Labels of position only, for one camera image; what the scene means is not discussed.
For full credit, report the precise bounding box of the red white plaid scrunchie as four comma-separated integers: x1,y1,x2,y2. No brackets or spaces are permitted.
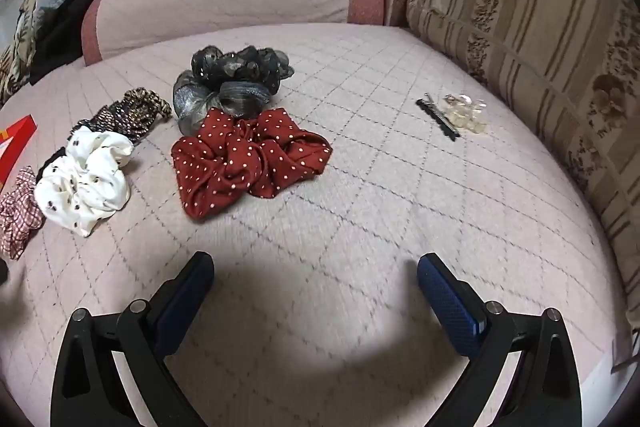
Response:
1,166,44,260

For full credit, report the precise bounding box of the white black-dotted scrunchie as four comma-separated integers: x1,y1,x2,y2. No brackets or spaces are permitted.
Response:
34,126,134,237

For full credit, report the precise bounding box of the black wavy hair tie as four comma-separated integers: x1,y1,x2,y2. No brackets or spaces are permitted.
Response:
34,146,68,183

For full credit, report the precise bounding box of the red polka dot scrunchie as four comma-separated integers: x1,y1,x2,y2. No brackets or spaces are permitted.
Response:
171,108,332,220

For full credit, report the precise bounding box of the leopard print scrunchie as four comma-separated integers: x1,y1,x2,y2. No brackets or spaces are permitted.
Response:
70,88,171,145

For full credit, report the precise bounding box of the black sheer organza scrunchie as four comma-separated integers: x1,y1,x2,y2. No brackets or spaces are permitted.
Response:
172,46,294,136

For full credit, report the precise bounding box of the red cardboard box tray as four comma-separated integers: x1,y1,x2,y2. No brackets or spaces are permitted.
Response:
0,115,37,187

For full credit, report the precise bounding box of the clear pearl hair clip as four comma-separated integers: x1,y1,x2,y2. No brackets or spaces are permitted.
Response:
444,94,487,134

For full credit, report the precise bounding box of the black hair clip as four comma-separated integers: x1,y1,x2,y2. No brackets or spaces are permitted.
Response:
416,93,460,141

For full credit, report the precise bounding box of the floral beige brown cloth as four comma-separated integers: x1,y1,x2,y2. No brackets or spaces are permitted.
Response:
1,0,38,105

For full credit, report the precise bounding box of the striped beige brown cushion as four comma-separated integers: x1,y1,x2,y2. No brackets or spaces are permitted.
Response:
407,0,639,324

